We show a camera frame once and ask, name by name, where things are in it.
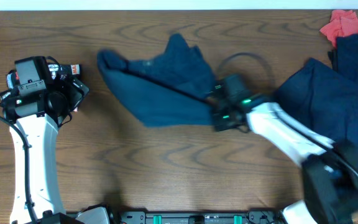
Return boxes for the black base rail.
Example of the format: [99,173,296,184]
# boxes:
[106,209,286,224]

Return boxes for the black printed folded shirt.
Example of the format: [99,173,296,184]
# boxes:
[4,63,82,113]

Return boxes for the red crumpled cloth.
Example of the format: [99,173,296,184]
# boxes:
[319,9,358,48]

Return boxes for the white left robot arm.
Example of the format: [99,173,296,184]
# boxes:
[1,69,89,223]

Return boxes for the teal blue shorts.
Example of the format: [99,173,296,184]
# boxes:
[97,34,216,128]

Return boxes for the dark navy garment pile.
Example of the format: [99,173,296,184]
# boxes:
[273,26,358,218]

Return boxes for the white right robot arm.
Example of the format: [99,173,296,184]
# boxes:
[211,77,358,223]

